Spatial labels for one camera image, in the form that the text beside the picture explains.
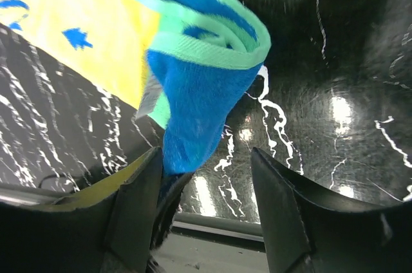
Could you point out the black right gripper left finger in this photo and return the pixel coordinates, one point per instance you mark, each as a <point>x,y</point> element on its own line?
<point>75,233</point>

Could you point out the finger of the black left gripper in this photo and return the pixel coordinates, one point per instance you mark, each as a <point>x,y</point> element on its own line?
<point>169,198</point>

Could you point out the teal and blue towel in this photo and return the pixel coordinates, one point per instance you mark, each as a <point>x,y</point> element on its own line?
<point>200,55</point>

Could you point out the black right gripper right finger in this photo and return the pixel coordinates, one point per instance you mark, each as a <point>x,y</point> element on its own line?
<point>309,228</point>

